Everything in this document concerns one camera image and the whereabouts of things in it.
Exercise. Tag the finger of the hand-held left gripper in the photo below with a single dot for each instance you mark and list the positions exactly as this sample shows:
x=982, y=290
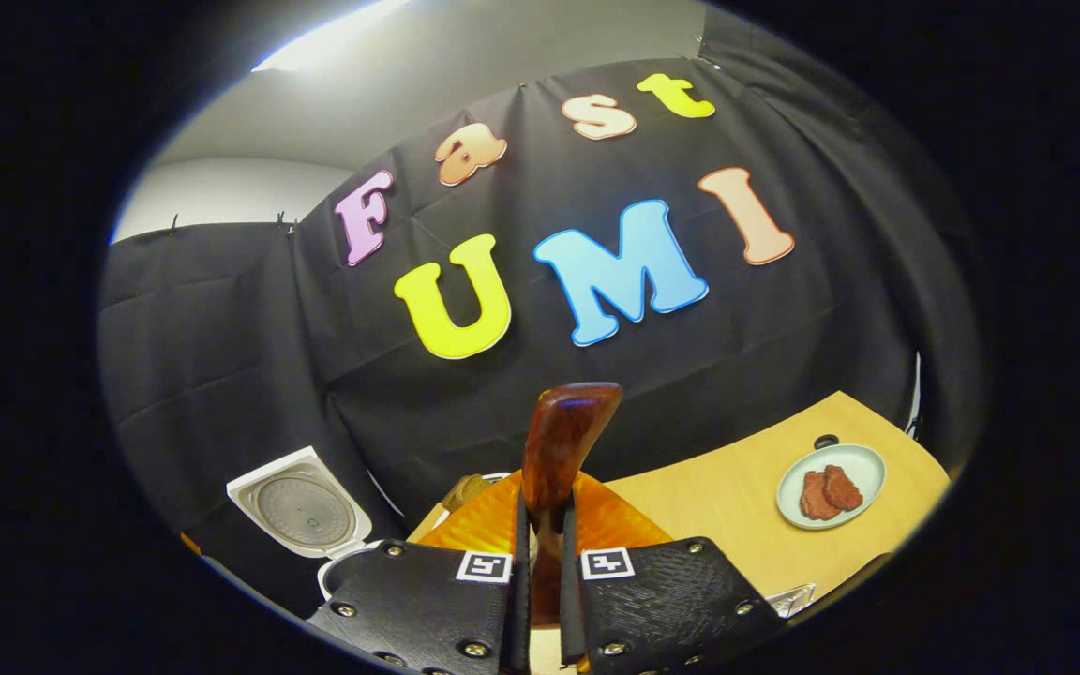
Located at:
x=191, y=544

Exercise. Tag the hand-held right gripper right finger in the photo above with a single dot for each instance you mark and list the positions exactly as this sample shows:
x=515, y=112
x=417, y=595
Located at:
x=662, y=600

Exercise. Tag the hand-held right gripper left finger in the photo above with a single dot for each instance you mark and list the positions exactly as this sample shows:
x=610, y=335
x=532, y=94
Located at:
x=418, y=600

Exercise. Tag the white rice cooker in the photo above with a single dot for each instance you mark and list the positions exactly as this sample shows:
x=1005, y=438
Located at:
x=301, y=511

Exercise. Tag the brown wooden spoon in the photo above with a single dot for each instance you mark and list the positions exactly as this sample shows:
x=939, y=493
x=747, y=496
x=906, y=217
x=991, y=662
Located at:
x=563, y=441

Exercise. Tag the brown toast slice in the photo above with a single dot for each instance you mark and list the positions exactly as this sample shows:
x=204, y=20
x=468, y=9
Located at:
x=465, y=489

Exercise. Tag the red meat slice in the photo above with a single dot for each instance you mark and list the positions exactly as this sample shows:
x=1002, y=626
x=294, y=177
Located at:
x=817, y=497
x=845, y=487

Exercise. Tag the black backdrop cloth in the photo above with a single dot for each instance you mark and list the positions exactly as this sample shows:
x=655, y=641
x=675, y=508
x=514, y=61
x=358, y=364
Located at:
x=690, y=375

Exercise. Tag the small dark round object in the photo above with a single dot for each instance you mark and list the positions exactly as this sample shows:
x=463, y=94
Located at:
x=826, y=441

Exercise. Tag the pale green plate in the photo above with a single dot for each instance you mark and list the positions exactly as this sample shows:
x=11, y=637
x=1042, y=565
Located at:
x=863, y=469

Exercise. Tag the thin white strip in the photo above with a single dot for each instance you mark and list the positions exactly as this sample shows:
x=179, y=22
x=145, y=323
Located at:
x=915, y=394

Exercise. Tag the large ceiling light panel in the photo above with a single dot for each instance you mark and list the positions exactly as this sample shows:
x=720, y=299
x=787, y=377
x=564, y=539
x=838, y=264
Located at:
x=334, y=37

